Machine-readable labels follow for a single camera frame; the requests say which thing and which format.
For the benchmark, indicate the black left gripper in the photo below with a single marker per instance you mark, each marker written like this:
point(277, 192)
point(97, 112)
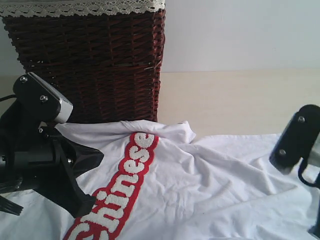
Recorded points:
point(40, 158)

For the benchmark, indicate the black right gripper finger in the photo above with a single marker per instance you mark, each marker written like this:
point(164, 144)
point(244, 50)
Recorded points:
point(315, 230)

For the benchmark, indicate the white t-shirt with red lettering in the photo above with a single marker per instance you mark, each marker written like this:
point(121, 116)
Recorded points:
point(158, 182)

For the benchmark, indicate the dark red wicker basket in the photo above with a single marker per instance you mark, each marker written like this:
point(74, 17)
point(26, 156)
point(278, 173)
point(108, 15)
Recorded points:
point(108, 66)

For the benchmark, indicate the white lace cloth trim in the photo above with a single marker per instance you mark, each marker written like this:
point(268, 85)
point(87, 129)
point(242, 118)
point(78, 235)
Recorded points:
point(57, 8)

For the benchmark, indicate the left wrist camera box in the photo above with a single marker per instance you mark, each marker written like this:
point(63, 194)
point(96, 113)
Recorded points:
point(41, 99)

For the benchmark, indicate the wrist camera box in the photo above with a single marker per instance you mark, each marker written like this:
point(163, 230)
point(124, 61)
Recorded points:
point(297, 139)
point(41, 99)

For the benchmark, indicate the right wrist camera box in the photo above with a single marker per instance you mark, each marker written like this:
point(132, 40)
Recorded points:
point(297, 139)

